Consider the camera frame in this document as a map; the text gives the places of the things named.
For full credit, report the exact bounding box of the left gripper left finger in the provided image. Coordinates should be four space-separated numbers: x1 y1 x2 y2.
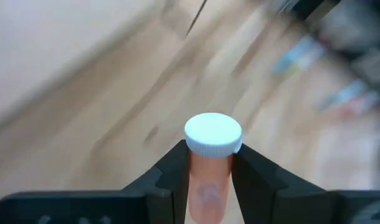
0 139 191 224

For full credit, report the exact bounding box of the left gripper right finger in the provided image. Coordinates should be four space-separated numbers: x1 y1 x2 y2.
230 142 380 224

